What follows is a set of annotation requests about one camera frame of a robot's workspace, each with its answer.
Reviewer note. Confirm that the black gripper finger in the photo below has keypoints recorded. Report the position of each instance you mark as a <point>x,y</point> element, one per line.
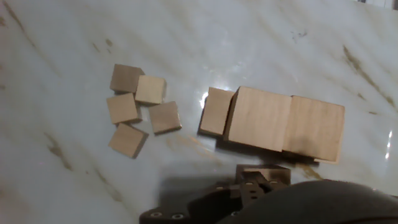
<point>192,208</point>

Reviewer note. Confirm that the small wooden cube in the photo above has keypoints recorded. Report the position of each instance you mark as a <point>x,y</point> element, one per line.
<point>164,117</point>
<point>127,140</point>
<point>124,77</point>
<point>150,89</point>
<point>122,108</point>

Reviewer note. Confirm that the marble pattern mat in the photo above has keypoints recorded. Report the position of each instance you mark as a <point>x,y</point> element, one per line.
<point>93,174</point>

